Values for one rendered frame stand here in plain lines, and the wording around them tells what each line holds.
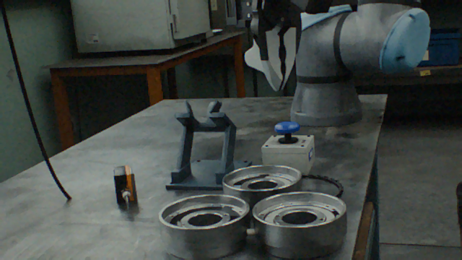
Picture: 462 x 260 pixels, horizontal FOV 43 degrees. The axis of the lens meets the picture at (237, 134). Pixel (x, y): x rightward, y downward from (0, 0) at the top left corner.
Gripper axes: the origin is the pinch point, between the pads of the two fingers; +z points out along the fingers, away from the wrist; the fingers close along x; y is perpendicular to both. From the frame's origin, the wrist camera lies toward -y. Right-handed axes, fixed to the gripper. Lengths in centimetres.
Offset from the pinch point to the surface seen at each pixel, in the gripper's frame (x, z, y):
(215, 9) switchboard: -240, 1, 296
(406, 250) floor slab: -130, 94, 61
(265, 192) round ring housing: 14.0, 10.9, -9.4
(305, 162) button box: -2.0, 12.6, -2.0
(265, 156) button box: 1.2, 11.6, 3.3
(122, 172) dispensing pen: 20.7, 10.5, 12.8
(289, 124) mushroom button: -2.9, 7.2, 1.6
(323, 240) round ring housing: 17.8, 12.5, -21.6
